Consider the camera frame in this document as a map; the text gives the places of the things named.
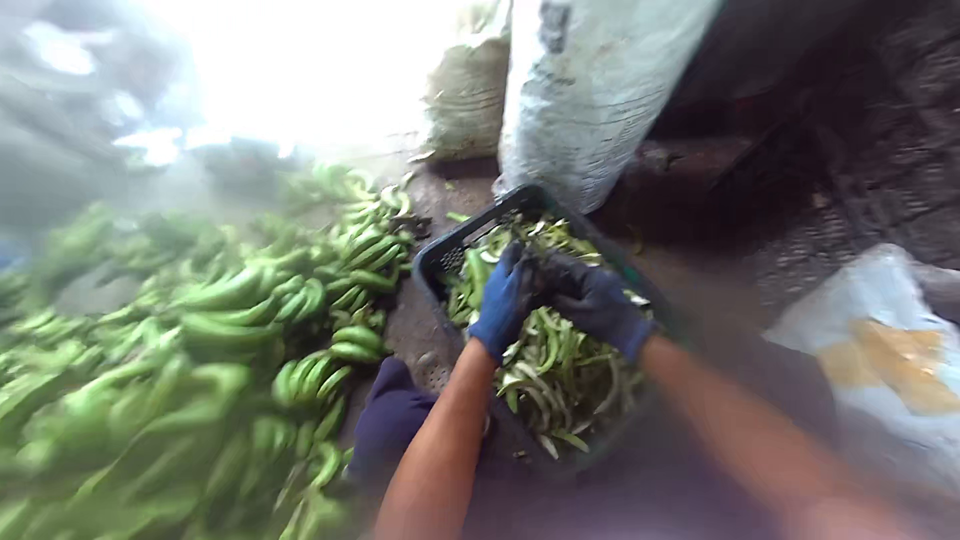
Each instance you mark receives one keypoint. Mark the person's right fingers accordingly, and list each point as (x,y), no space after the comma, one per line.
(566,279)

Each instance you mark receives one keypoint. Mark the person's left fingers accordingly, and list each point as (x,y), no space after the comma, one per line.
(516,264)

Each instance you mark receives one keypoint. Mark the person's right forearm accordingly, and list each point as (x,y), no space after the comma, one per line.
(742,435)

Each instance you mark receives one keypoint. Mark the person's left forearm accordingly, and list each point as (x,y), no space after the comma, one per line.
(439,457)

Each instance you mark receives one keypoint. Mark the person's right hand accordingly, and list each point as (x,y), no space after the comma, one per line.
(609,301)

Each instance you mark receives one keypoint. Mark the dark plastic crate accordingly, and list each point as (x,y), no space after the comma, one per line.
(442,262)

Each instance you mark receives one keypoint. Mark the pile of banana peels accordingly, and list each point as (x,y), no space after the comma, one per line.
(555,367)

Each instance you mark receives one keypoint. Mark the large white woven sack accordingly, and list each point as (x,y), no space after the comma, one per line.
(577,112)

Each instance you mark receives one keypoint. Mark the beige woven sack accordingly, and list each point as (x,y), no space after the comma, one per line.
(469,97)

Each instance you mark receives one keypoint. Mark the person's legs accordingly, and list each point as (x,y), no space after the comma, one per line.
(394,424)

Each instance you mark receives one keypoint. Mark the white sack with yellow print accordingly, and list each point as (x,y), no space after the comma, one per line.
(847,307)

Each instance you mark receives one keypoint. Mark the heap of green bananas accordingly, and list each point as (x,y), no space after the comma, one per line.
(232,322)

